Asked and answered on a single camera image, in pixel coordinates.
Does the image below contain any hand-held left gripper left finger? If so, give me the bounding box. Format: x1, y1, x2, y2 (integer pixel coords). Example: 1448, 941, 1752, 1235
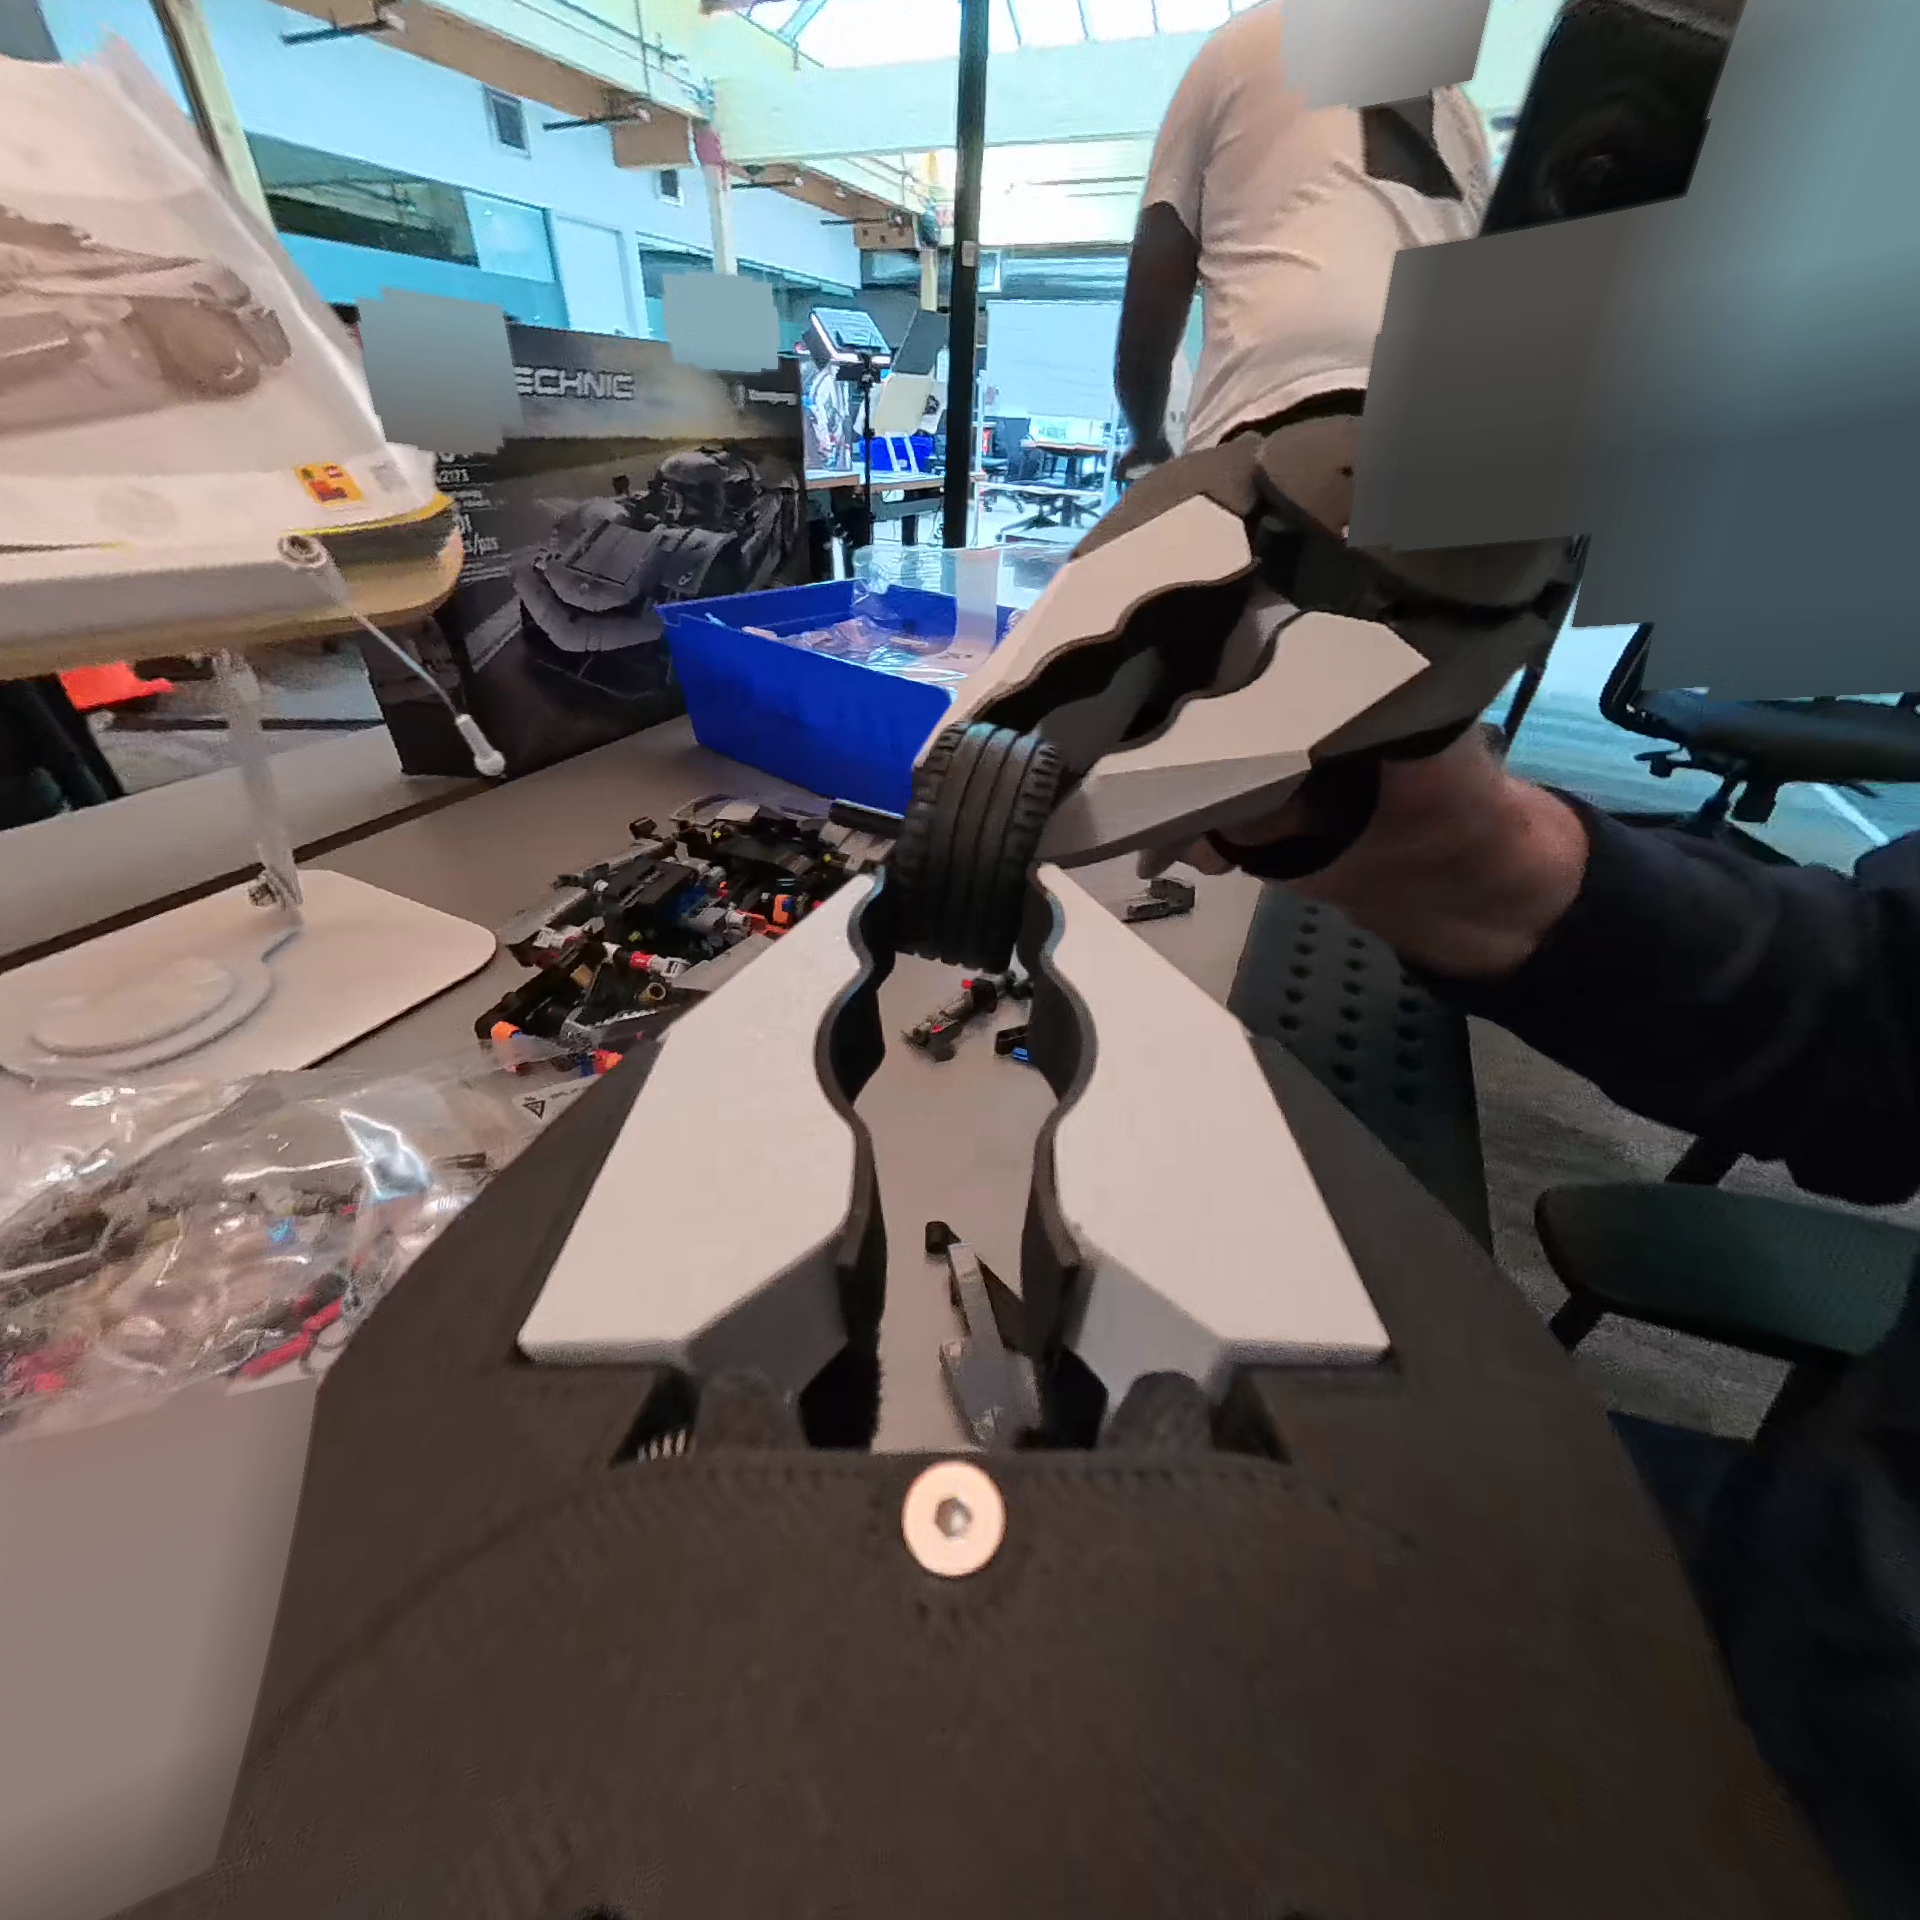
514, 870, 900, 1449

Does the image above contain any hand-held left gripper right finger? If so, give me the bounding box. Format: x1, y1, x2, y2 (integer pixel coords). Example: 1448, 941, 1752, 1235
1020, 863, 1397, 1446

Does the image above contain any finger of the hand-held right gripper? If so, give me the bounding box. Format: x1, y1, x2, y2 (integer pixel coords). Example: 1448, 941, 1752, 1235
1035, 604, 1435, 870
912, 496, 1266, 782

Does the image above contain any black rubber toy tire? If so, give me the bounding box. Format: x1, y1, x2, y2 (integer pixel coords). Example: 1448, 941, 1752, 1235
887, 720, 1073, 972

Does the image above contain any person's right forearm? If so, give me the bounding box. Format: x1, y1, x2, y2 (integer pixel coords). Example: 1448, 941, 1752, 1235
1432, 794, 1920, 1207

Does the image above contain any black toy set box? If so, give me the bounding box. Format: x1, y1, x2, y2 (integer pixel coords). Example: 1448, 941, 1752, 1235
362, 320, 814, 782

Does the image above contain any person's right hand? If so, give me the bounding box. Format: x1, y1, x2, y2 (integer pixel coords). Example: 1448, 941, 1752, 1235
1287, 725, 1594, 983

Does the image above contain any heap of unopened clear bags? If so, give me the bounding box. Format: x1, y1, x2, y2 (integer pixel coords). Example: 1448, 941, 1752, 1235
705, 538, 1037, 675

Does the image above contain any toy car chassis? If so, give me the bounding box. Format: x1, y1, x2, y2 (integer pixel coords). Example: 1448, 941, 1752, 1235
474, 794, 908, 1078

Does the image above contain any toy axle assembly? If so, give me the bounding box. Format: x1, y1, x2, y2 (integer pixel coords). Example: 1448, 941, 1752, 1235
902, 970, 1038, 1064

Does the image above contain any small blue bin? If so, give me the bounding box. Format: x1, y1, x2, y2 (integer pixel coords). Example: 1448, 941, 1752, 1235
658, 578, 1038, 815

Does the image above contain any black office chair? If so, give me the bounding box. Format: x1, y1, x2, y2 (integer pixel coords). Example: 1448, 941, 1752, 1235
1596, 624, 1920, 841

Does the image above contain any black pole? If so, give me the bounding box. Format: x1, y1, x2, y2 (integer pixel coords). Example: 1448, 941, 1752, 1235
943, 0, 996, 554

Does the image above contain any white folding book stand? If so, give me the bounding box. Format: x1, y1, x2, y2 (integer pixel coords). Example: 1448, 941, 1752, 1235
0, 532, 500, 1084

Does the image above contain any pile of clear plastic bags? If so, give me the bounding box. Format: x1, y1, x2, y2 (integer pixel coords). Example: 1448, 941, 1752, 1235
0, 1048, 615, 1433

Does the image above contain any instruction booklet with car picture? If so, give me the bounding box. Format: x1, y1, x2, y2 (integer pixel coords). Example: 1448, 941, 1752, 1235
0, 35, 458, 602

